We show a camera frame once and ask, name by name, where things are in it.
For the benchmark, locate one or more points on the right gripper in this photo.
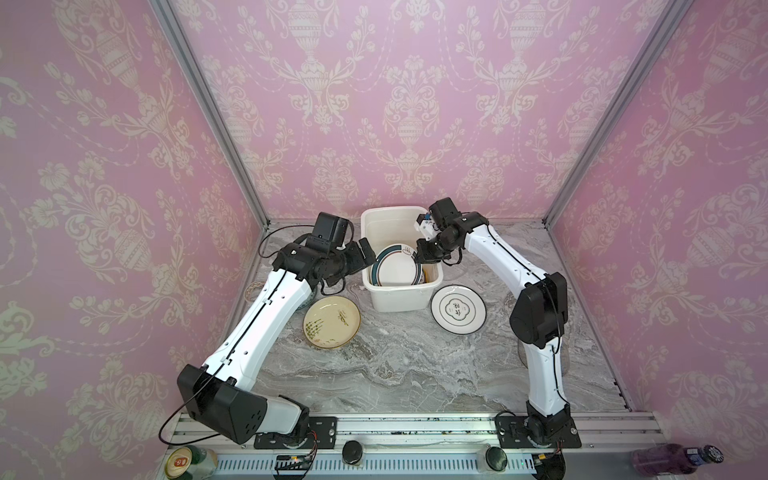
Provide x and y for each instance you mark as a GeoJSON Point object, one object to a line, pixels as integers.
{"type": "Point", "coordinates": [428, 250]}

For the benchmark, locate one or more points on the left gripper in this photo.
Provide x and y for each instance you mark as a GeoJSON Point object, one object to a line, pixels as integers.
{"type": "Point", "coordinates": [360, 261]}

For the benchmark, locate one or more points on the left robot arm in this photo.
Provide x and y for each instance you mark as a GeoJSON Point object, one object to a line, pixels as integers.
{"type": "Point", "coordinates": [219, 393]}

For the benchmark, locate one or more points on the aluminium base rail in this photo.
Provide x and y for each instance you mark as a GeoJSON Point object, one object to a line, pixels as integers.
{"type": "Point", "coordinates": [429, 446]}

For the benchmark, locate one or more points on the white plate black pattern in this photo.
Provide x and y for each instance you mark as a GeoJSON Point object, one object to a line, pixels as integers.
{"type": "Point", "coordinates": [458, 309]}

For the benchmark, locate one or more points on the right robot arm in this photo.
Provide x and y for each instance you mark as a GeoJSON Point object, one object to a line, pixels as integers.
{"type": "Point", "coordinates": [539, 314]}

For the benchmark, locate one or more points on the black knob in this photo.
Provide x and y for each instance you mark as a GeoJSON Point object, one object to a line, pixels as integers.
{"type": "Point", "coordinates": [494, 459]}
{"type": "Point", "coordinates": [353, 453]}

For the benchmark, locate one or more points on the cream plate bamboo pattern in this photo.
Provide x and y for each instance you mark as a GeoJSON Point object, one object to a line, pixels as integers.
{"type": "Point", "coordinates": [332, 322]}

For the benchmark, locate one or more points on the purple water bottle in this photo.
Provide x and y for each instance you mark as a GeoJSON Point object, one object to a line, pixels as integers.
{"type": "Point", "coordinates": [674, 459]}

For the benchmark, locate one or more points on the left black knob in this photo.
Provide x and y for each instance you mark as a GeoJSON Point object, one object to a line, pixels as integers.
{"type": "Point", "coordinates": [353, 453]}

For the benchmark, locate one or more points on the clear glass plate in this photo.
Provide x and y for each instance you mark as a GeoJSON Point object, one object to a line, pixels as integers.
{"type": "Point", "coordinates": [522, 354]}

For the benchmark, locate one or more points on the right black knob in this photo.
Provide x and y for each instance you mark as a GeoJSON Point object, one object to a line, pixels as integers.
{"type": "Point", "coordinates": [494, 459]}

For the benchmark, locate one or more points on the small green rim plate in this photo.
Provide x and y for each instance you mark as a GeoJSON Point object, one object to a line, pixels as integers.
{"type": "Point", "coordinates": [396, 266]}

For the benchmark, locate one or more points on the green can bottle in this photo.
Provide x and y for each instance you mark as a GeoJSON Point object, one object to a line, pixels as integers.
{"type": "Point", "coordinates": [191, 463]}

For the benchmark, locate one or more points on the white plastic bin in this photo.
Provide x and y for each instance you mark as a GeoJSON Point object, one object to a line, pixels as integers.
{"type": "Point", "coordinates": [387, 226]}

